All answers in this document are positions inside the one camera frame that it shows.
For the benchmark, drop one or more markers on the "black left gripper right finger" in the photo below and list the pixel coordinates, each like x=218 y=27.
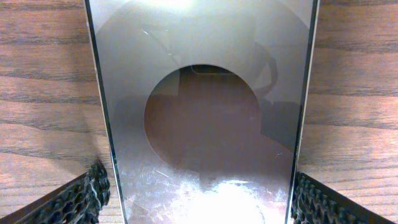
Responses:
x=314 y=203

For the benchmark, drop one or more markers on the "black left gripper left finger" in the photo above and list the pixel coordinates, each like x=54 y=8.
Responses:
x=78 y=201

